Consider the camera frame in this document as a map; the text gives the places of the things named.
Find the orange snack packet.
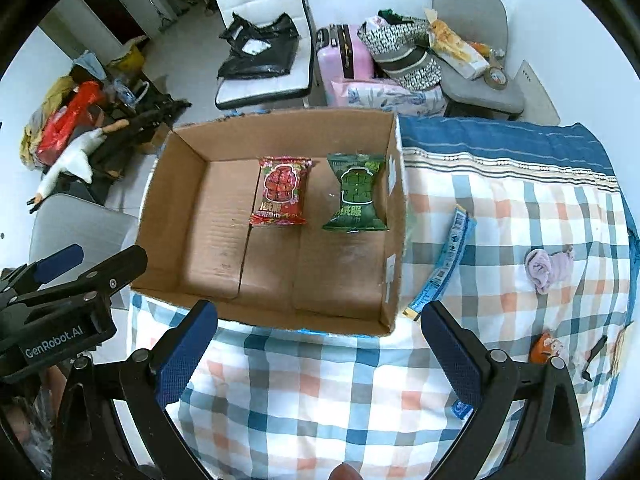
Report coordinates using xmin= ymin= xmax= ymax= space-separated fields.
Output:
xmin=529 ymin=332 xmax=564 ymax=364

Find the purple soft cloth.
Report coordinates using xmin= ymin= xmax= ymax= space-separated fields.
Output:
xmin=524 ymin=246 xmax=575 ymax=295

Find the long blue snack packet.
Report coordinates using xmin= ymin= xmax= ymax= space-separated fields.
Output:
xmin=402 ymin=205 xmax=476 ymax=321

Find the green snack packet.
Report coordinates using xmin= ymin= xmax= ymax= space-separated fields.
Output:
xmin=322 ymin=153 xmax=388 ymax=232

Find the red snack packet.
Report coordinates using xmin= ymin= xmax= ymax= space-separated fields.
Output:
xmin=250 ymin=156 xmax=314 ymax=226

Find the grey plastic chair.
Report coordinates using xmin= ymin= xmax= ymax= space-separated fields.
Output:
xmin=29 ymin=194 xmax=138 ymax=288

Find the white goose plush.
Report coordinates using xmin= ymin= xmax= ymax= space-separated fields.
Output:
xmin=27 ymin=119 xmax=130 ymax=214

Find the yellow clothes pile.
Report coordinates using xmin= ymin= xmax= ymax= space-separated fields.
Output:
xmin=20 ymin=76 xmax=76 ymax=170

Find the plaid checked blanket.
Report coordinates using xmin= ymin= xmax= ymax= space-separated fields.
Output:
xmin=129 ymin=116 xmax=639 ymax=479

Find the red plastic bag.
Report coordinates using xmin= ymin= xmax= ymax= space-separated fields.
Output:
xmin=36 ymin=81 xmax=104 ymax=166

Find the open cardboard box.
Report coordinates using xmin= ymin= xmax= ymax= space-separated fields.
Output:
xmin=132 ymin=107 xmax=407 ymax=336

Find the floral pillow package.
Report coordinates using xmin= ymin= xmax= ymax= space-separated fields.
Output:
xmin=331 ymin=79 xmax=447 ymax=116

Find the tape roll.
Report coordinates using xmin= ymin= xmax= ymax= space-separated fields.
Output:
xmin=483 ymin=66 xmax=509 ymax=90

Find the black plastic bag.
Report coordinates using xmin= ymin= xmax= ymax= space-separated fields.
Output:
xmin=218 ymin=13 xmax=299 ymax=80

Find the yellow bread bag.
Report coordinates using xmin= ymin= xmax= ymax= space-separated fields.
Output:
xmin=424 ymin=9 xmax=491 ymax=80

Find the white padded chair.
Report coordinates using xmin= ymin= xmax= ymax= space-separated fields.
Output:
xmin=215 ymin=0 xmax=314 ymax=110

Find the patterned tote bag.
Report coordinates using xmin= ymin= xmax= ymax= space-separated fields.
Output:
xmin=357 ymin=15 xmax=442 ymax=91

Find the pink suitcase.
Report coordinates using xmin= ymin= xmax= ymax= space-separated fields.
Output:
xmin=314 ymin=24 xmax=374 ymax=106

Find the grey office chair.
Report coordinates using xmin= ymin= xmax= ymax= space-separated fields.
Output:
xmin=432 ymin=0 xmax=525 ymax=120

